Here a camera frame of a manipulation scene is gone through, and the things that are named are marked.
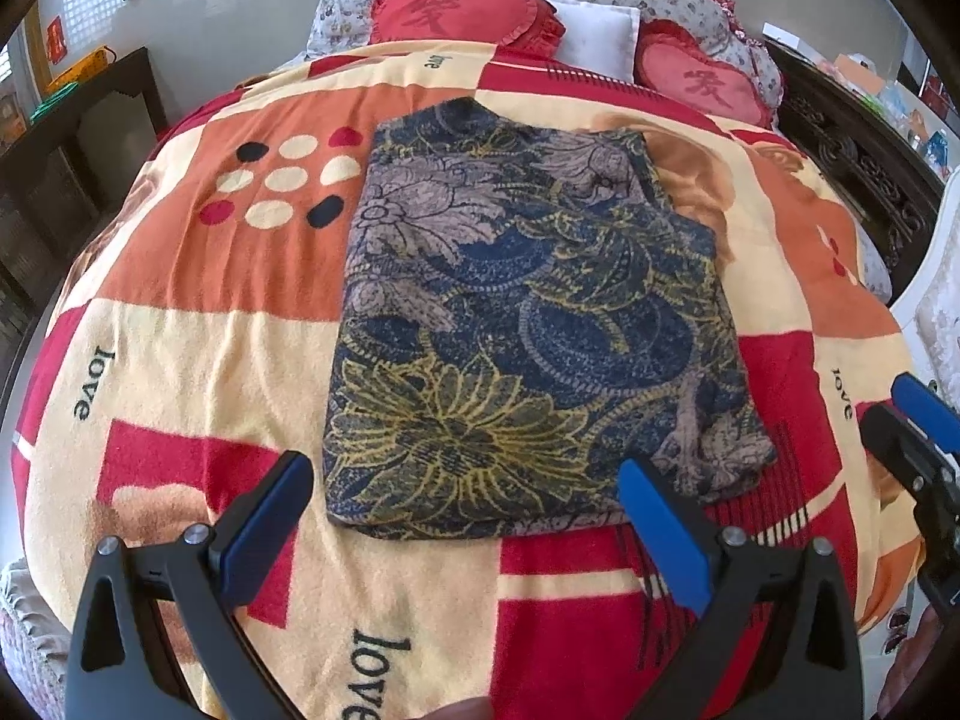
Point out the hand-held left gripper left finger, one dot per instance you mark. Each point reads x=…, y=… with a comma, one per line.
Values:
x=262, y=519

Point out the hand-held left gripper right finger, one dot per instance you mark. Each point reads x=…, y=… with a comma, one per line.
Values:
x=667, y=534

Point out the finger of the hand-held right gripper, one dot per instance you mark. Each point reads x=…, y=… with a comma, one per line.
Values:
x=926, y=405
x=896, y=439

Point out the blue floral patterned garment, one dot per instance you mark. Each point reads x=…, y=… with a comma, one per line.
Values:
x=525, y=315

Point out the orange red printed blanket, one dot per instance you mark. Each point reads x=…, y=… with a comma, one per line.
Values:
x=187, y=375

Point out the floral frilled cushion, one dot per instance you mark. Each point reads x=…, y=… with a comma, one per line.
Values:
x=30, y=637

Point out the pile of colourful packets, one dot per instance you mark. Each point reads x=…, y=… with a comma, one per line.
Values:
x=900, y=112

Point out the red heart pillow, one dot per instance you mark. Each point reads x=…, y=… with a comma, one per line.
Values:
x=705, y=79
x=450, y=7

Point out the dark wooden cabinet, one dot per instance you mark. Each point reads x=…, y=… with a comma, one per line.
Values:
x=67, y=165

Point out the yellow basket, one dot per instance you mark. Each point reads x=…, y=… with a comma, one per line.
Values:
x=79, y=71

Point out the white pillow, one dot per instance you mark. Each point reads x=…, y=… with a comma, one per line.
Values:
x=596, y=34

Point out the dark carved wooden bed frame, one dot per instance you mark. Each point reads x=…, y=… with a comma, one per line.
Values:
x=847, y=150

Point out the red wall sticker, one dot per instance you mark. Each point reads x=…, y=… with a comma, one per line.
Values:
x=56, y=37

